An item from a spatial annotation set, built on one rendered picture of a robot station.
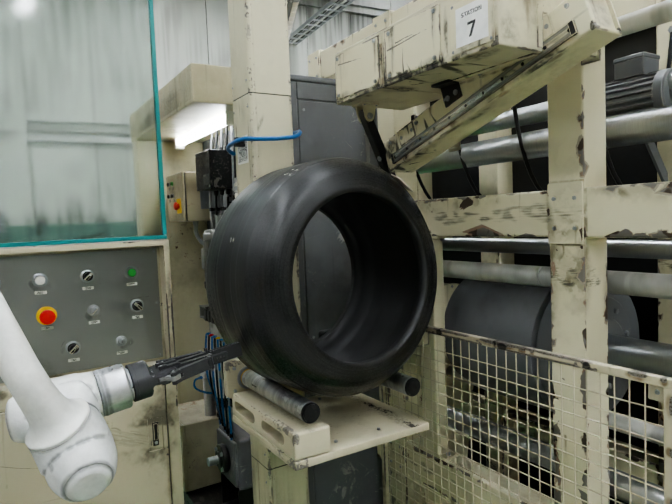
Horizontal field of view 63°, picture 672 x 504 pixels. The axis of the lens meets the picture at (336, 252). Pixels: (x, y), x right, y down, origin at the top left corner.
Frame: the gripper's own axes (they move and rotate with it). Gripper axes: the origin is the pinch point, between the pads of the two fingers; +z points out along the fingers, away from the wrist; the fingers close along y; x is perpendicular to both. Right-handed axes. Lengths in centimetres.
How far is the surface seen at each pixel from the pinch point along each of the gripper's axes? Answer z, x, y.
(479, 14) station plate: 54, -61, -33
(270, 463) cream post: 14, 42, 25
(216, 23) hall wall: 383, -344, 873
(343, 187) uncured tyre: 29.6, -30.9, -11.1
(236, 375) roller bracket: 8.8, 13.3, 22.2
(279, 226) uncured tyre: 12.3, -25.4, -12.0
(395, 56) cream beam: 54, -60, -5
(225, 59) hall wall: 387, -279, 871
